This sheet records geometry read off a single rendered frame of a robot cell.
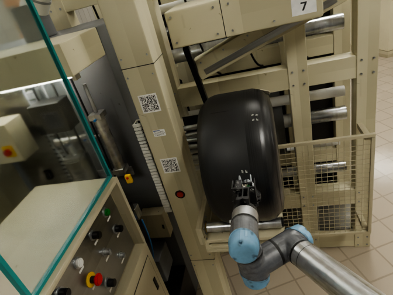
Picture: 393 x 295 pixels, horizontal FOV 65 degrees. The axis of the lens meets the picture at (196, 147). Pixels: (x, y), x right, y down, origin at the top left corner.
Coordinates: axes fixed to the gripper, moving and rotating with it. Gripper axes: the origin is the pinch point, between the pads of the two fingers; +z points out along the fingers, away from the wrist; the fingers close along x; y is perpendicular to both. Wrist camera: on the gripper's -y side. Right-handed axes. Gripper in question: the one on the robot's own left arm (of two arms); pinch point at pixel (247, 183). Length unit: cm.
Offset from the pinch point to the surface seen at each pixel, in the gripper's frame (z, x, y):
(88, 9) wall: 913, 499, 134
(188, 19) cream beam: 40, 16, 55
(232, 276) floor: 68, 29, -117
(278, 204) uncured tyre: 5.2, -9.6, -13.4
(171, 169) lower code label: 20.0, 33.4, -1.6
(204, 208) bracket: 24.7, 24.3, -26.2
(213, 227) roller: 15.7, 19.9, -30.7
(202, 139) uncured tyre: 9.6, 14.3, 14.8
